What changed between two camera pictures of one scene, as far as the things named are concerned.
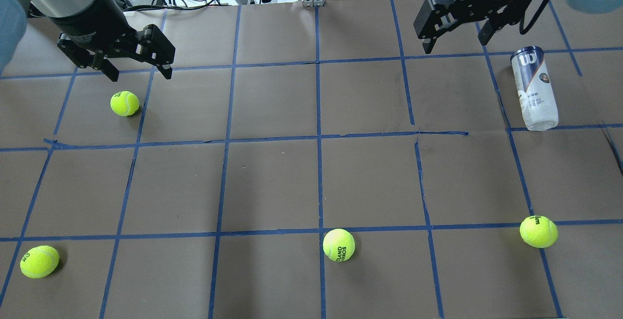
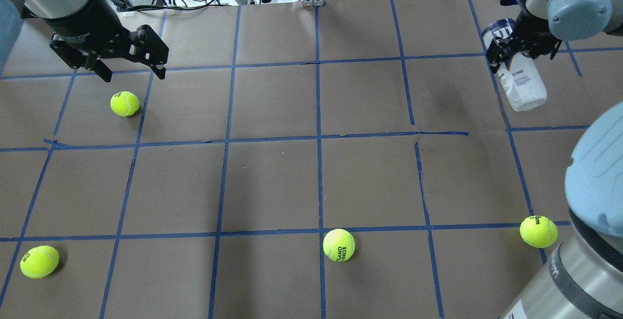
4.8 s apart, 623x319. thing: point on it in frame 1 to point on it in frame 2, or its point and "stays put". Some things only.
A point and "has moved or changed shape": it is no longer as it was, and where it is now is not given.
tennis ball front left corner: (39, 261) stays put
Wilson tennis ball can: (535, 88) has moved or changed shape
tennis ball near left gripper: (124, 103) stays put
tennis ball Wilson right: (539, 231) stays put
